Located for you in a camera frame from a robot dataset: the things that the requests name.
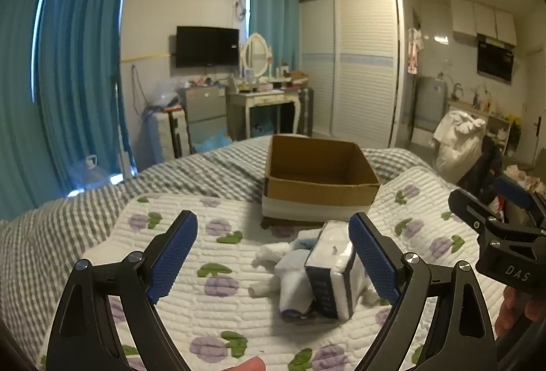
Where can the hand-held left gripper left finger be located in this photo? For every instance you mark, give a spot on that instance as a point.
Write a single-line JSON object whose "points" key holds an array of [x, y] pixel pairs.
{"points": [[172, 256]]}

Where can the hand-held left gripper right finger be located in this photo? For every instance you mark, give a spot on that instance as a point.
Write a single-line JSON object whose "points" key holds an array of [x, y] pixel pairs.
{"points": [[375, 260]]}

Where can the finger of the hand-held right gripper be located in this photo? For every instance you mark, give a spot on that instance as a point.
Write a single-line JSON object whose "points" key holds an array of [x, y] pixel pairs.
{"points": [[469, 206], [514, 191]]}

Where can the white blue tissue pack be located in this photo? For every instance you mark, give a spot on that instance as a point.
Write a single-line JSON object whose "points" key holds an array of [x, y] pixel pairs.
{"points": [[328, 268]]}

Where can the brown cardboard box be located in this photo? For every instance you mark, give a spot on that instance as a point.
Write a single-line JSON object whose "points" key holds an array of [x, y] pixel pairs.
{"points": [[307, 170]]}

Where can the person's right hand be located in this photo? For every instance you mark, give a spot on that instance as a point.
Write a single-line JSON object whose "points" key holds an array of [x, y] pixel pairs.
{"points": [[514, 307]]}

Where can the person's left hand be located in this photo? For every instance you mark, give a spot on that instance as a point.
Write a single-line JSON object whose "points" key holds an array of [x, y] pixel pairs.
{"points": [[247, 364]]}

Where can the dark clothes on chair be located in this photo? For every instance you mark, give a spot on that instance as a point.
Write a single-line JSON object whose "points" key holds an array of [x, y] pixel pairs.
{"points": [[482, 170]]}

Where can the white floral quilted blanket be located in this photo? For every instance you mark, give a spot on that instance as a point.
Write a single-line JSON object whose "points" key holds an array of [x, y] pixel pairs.
{"points": [[213, 226]]}

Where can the white plastic bag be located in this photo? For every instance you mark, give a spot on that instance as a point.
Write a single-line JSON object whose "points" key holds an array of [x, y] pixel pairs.
{"points": [[458, 145]]}

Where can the grey washing machine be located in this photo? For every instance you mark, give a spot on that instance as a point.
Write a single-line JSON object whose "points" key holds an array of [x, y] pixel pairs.
{"points": [[431, 106]]}

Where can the clear water jug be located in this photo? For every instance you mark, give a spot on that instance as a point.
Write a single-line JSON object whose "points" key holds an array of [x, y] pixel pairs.
{"points": [[89, 177]]}

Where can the blue plastic bag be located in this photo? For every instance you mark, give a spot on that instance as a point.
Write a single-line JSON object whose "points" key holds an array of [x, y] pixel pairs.
{"points": [[211, 142]]}

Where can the white storage unit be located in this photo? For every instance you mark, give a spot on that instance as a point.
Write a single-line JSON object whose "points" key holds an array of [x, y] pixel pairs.
{"points": [[160, 136]]}

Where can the black range hood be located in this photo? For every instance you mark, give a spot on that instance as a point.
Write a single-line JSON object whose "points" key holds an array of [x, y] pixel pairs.
{"points": [[495, 59]]}

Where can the silver mini fridge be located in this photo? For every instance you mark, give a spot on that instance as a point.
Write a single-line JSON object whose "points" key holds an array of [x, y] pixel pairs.
{"points": [[202, 110]]}

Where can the clear plastic bag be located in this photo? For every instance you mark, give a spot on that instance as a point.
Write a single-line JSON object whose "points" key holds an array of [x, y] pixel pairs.
{"points": [[164, 93]]}

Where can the hanging pink clothes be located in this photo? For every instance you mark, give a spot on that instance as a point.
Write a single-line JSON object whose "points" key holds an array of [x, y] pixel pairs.
{"points": [[413, 51]]}

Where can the white sliding door wardrobe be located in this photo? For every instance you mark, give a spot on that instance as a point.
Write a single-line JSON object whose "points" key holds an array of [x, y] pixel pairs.
{"points": [[362, 68]]}

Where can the white dressing table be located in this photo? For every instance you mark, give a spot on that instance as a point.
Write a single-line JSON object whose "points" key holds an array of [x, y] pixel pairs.
{"points": [[260, 98]]}

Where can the wide teal curtain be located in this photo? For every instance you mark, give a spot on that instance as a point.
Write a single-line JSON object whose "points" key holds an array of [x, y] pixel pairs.
{"points": [[81, 76]]}

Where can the white oval vanity mirror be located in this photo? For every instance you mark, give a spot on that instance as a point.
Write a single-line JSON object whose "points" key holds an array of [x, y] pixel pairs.
{"points": [[256, 55]]}

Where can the narrow teal curtain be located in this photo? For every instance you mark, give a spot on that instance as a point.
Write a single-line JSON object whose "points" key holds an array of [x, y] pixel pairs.
{"points": [[273, 12]]}

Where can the white wall cabinets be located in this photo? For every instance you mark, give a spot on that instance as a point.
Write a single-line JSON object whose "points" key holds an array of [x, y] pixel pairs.
{"points": [[482, 21]]}

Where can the black wall television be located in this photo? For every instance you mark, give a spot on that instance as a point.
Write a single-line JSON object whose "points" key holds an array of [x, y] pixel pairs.
{"points": [[207, 46]]}

